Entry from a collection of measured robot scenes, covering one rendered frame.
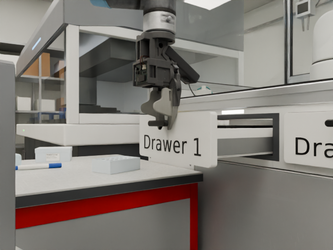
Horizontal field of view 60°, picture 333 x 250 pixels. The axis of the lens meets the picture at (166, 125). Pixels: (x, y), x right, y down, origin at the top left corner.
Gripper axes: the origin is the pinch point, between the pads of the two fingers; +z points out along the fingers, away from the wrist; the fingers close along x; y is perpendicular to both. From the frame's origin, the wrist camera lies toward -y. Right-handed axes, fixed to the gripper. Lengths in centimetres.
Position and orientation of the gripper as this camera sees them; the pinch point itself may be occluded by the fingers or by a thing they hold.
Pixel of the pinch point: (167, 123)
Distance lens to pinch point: 67.2
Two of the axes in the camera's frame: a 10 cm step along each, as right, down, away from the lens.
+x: 5.5, 0.0, -8.3
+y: -8.3, 0.0, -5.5
